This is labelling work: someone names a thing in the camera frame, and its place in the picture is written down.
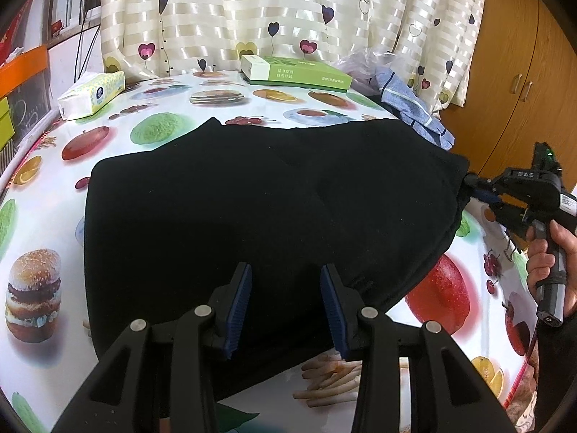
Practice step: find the black pants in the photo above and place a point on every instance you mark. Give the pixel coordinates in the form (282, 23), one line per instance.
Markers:
(225, 198)

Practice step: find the white tissue pack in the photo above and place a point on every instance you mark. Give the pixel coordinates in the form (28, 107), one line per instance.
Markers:
(90, 94)

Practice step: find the red snack bag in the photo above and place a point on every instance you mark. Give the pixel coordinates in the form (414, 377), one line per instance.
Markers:
(9, 40)

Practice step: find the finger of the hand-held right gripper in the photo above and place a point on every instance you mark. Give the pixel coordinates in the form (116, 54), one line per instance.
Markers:
(500, 214)
(482, 182)

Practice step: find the person's right forearm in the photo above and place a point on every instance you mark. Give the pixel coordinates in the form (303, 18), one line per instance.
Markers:
(556, 370)

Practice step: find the blue garment with pale trim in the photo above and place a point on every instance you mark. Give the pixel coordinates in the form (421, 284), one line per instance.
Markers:
(405, 99)

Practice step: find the fruit and food printed tablecloth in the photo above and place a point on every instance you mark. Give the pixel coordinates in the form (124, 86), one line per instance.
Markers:
(45, 185)

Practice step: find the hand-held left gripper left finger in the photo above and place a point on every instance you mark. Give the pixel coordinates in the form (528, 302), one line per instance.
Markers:
(239, 311)

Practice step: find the person's right hand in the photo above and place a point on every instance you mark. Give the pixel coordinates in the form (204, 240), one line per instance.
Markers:
(538, 266)

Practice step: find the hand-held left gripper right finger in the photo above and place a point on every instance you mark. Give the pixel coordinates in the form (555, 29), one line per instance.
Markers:
(336, 311)

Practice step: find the flat green box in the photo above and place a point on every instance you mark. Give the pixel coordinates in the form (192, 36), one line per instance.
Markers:
(288, 72)

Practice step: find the yellow-green cardboard box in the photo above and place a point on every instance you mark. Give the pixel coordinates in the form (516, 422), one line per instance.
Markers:
(5, 121)

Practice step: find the clear plastic bag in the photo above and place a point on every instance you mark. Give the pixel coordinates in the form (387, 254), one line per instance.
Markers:
(360, 65)

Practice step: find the wooden cabinet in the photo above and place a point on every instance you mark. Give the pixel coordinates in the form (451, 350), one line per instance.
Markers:
(518, 54)

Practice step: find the striped curtain with heart print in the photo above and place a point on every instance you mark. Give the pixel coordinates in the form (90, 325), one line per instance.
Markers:
(270, 0)

